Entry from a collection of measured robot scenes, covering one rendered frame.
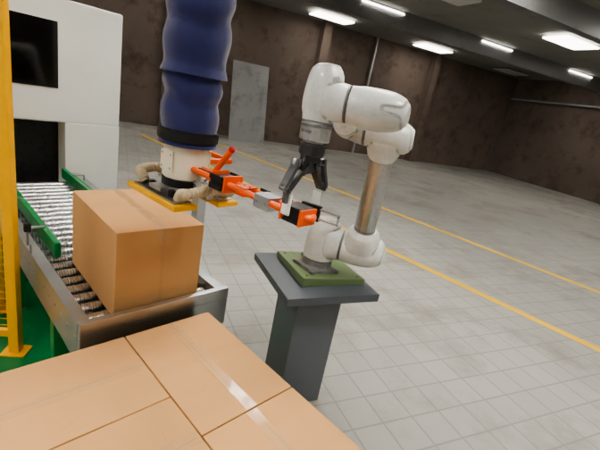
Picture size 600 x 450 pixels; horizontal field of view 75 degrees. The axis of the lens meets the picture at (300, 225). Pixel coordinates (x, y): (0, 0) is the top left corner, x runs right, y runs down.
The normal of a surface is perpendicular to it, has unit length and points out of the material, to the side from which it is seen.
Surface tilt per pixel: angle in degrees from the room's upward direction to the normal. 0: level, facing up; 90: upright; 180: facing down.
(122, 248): 90
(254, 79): 77
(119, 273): 90
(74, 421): 0
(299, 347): 90
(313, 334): 90
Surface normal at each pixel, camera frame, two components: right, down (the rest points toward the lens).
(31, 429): 0.18, -0.93
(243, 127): 0.42, 0.14
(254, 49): 0.39, 0.36
